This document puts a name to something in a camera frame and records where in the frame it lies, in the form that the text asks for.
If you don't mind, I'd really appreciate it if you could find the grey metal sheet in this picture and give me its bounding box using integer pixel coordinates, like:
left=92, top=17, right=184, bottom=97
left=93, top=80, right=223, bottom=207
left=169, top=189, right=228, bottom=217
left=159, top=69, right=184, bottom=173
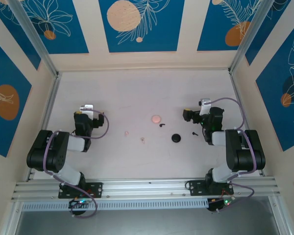
left=13, top=197, right=284, bottom=235

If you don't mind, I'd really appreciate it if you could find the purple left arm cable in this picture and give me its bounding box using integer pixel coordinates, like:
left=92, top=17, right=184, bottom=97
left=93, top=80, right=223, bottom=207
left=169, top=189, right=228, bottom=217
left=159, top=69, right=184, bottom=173
left=43, top=109, right=110, bottom=218

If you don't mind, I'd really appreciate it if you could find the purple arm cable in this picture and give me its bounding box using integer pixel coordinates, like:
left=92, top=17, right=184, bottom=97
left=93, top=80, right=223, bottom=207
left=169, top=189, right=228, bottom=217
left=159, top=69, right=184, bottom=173
left=43, top=109, right=110, bottom=218
left=209, top=97, right=258, bottom=213

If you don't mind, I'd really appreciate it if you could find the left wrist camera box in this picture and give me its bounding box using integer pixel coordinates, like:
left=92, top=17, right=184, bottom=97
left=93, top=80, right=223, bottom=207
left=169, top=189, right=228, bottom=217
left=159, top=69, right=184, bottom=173
left=79, top=104, right=94, bottom=117

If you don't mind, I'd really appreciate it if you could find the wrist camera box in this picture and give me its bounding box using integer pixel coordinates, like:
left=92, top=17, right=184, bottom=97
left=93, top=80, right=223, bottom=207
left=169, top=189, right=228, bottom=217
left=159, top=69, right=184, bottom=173
left=79, top=104, right=94, bottom=117
left=198, top=98, right=213, bottom=116

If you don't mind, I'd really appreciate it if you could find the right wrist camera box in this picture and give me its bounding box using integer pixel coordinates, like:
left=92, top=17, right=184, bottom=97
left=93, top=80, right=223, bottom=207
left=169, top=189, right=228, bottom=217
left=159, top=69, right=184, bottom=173
left=198, top=98, right=213, bottom=116

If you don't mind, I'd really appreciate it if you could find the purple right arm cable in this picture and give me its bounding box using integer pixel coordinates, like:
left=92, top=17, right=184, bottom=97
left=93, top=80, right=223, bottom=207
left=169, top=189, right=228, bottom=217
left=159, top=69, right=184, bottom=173
left=209, top=97, right=258, bottom=213

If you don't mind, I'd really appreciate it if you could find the aluminium side rail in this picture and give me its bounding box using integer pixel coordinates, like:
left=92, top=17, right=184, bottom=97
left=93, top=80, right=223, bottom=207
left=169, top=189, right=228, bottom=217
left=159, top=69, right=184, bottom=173
left=25, top=73, right=62, bottom=182
left=229, top=70, right=269, bottom=177

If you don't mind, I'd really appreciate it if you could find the blue floral wall panel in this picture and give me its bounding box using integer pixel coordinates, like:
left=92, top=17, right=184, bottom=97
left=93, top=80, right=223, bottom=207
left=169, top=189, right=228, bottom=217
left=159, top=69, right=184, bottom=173
left=245, top=0, right=294, bottom=66
left=0, top=0, right=42, bottom=71
left=0, top=35, right=33, bottom=158
left=255, top=23, right=294, bottom=152
left=196, top=0, right=269, bottom=52
left=98, top=0, right=186, bottom=53
left=14, top=0, right=90, bottom=55

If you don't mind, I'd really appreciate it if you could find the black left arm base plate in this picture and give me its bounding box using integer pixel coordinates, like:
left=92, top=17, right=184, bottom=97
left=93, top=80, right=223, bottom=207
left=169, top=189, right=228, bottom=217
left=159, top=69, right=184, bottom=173
left=58, top=182, right=103, bottom=199

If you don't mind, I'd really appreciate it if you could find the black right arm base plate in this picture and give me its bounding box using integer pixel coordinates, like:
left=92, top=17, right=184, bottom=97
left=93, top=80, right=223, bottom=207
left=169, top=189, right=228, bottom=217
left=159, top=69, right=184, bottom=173
left=187, top=180, right=235, bottom=196

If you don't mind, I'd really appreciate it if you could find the aluminium frame post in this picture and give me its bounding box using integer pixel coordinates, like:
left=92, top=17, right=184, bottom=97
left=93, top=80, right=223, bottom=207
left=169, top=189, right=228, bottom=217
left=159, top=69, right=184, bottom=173
left=228, top=0, right=279, bottom=74
left=7, top=0, right=61, bottom=78

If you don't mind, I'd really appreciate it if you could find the aluminium mounting rail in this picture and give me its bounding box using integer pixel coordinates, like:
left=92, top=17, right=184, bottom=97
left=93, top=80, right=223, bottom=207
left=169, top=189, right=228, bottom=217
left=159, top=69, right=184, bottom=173
left=11, top=178, right=281, bottom=200

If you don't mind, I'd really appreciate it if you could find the white slotted cable duct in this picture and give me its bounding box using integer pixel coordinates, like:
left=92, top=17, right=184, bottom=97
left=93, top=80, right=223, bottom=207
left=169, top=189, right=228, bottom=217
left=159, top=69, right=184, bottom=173
left=21, top=198, right=209, bottom=212

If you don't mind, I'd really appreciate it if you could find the aluminium frame bar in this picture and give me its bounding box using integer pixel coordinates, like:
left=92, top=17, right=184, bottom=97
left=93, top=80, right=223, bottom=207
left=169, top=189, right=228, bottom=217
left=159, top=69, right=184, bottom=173
left=268, top=195, right=294, bottom=235
left=0, top=199, right=24, bottom=235

